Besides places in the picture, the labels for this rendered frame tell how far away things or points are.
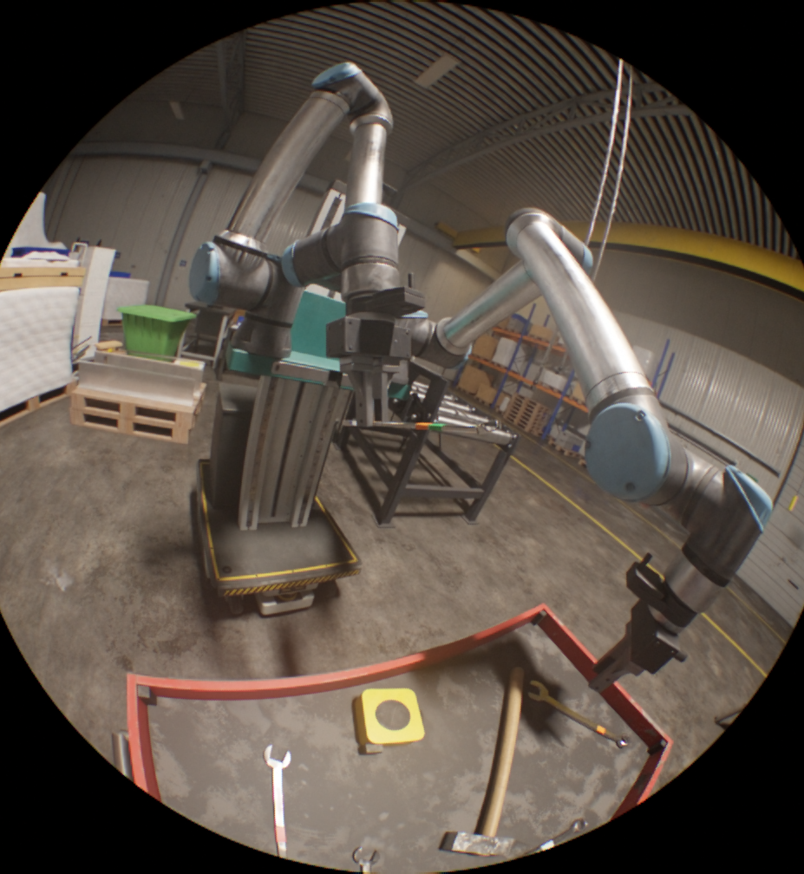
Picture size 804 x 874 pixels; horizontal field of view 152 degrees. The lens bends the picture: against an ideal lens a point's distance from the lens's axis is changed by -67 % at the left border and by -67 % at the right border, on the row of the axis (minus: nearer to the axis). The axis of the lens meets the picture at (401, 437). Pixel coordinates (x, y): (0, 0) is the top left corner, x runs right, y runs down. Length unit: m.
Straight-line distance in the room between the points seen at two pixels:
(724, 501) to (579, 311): 0.30
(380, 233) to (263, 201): 0.38
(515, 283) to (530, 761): 0.99
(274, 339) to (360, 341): 0.48
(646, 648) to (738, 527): 0.18
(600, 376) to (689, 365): 10.50
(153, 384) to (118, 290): 5.20
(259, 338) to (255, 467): 0.59
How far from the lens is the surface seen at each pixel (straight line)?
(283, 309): 0.87
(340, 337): 0.41
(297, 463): 1.36
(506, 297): 0.87
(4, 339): 3.18
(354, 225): 0.49
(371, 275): 0.44
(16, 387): 3.33
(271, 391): 1.13
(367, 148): 0.85
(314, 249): 0.53
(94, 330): 4.37
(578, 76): 8.38
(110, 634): 1.56
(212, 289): 0.76
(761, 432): 10.49
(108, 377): 2.96
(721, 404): 10.48
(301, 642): 1.51
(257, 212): 0.78
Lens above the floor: 1.32
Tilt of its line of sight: 18 degrees down
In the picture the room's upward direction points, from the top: 22 degrees clockwise
